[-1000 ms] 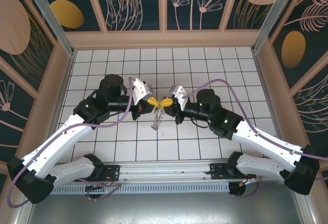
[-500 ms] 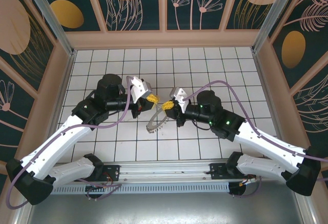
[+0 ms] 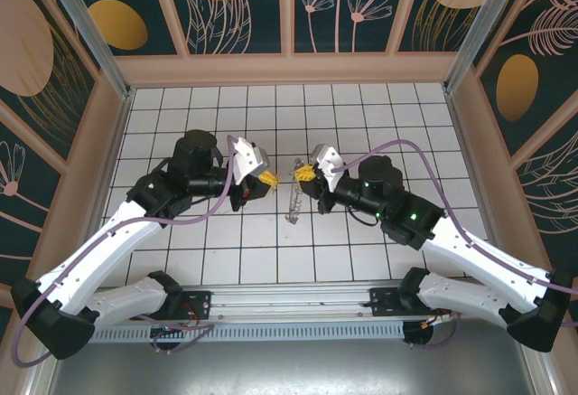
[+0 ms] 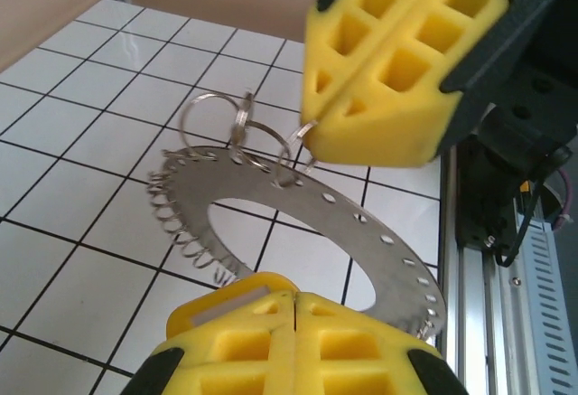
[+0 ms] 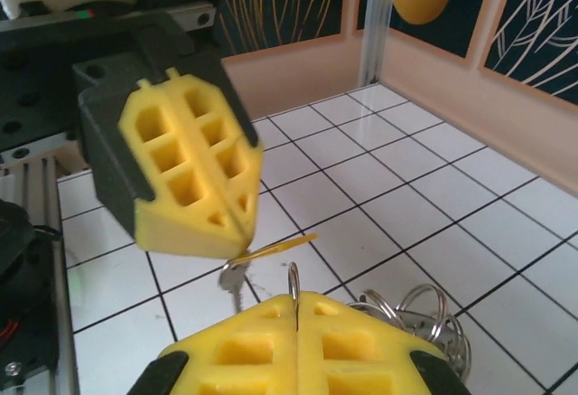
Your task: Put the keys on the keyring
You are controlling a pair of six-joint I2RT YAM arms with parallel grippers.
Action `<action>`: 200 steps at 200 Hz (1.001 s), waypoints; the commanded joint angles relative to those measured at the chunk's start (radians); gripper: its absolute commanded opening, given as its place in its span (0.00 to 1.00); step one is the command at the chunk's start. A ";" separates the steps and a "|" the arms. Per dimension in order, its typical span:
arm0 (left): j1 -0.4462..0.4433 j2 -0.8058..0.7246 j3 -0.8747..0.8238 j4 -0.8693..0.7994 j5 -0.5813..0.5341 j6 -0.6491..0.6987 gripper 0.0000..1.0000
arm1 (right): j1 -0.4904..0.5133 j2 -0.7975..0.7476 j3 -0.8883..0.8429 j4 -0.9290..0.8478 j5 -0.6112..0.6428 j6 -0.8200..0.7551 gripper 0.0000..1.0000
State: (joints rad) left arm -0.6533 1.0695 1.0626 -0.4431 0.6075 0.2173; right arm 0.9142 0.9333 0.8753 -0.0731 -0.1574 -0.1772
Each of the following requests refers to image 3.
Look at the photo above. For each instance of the large metal keyring with loops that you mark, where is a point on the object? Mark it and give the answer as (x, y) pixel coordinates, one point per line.
(295, 203)

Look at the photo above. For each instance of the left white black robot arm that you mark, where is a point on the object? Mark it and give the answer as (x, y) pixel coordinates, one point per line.
(90, 261)

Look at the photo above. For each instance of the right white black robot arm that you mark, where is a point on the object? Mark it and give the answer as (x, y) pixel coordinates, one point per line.
(487, 266)

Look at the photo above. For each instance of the grey metal sheet panel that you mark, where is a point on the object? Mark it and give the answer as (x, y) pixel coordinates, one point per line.
(289, 368)

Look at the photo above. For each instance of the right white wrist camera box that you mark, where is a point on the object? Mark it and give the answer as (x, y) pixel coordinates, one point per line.
(327, 160)

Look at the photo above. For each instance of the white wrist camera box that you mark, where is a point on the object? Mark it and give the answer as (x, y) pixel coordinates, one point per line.
(327, 160)
(246, 155)

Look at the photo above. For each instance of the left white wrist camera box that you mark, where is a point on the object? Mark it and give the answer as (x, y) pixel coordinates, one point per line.
(246, 155)

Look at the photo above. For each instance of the aluminium side rail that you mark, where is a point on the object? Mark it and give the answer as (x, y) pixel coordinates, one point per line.
(113, 151)
(467, 151)

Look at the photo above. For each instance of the aluminium mounting rail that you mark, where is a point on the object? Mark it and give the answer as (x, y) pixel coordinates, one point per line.
(289, 298)

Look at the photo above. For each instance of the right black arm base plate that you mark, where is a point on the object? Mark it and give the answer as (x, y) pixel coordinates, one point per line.
(381, 307)

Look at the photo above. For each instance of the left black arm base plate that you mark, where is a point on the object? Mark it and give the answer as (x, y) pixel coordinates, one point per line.
(201, 298)

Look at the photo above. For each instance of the aluminium corner post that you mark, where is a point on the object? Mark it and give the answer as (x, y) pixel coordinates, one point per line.
(485, 29)
(90, 29)

